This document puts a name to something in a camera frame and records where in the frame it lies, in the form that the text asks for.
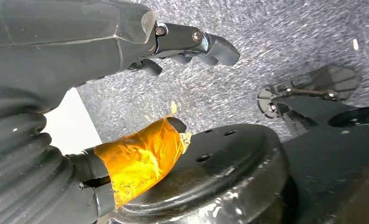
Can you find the white floor scrap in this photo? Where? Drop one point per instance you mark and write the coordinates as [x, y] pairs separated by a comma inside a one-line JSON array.
[[355, 44]]

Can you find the black round metal base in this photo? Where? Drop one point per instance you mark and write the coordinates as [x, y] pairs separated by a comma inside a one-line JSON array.
[[209, 179]]

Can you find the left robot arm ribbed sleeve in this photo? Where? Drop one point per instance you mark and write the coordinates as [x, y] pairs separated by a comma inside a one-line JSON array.
[[17, 173]]

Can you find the white panel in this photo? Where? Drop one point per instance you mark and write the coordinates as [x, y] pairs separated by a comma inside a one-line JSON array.
[[70, 126]]

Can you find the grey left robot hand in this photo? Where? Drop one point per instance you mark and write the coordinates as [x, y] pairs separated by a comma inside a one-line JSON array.
[[54, 46]]

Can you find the black robot leg frame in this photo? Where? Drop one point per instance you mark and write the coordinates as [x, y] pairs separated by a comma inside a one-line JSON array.
[[326, 167]]

